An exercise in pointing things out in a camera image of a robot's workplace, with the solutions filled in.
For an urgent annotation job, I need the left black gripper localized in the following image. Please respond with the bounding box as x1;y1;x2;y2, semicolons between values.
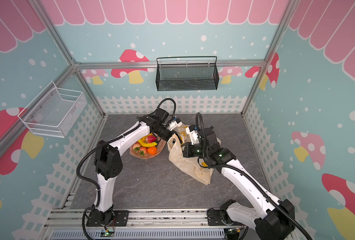
153;123;183;144

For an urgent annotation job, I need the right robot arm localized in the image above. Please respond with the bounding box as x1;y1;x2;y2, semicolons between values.
183;126;296;240

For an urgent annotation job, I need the white mesh wall basket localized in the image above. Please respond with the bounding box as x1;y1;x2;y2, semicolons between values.
18;82;87;138

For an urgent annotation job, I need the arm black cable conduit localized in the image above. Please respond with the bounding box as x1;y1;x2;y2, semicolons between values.
195;112;313;240
76;98;177;211

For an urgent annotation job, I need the long yellow banana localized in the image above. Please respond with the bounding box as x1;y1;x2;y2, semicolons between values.
137;139;158;148

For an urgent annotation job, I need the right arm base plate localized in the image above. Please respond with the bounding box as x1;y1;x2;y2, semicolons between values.
207;208;234;226

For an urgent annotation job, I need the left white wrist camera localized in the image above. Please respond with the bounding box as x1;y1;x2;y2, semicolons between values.
166;118;183;131

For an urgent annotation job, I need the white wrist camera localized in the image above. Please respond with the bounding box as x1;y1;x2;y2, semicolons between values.
186;125;200;145
166;118;183;131

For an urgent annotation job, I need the orange tangerine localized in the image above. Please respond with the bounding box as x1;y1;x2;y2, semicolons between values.
147;147;157;155

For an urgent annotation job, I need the black mesh wall basket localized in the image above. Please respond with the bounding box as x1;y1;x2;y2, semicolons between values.
155;56;220;92

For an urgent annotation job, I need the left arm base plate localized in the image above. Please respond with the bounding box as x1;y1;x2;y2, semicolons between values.
86;210;129;227

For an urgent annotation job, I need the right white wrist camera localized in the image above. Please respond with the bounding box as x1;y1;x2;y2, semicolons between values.
186;125;200;145

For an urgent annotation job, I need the pink wavy fruit plate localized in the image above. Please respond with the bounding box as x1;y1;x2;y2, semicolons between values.
129;134;166;160

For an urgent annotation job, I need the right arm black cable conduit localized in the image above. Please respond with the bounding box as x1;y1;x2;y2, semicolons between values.
195;112;313;240

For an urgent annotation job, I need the red strawberry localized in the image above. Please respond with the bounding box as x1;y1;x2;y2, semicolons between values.
138;147;147;156

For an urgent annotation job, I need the banana print plastic bag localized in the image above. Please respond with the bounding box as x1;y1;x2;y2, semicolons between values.
166;125;214;185

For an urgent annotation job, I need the aluminium front rail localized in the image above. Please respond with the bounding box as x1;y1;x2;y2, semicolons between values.
44;207;258;231

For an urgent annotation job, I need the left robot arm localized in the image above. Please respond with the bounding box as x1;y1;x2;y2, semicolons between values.
89;116;182;226

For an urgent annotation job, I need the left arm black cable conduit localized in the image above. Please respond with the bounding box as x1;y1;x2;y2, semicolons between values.
76;98;177;211

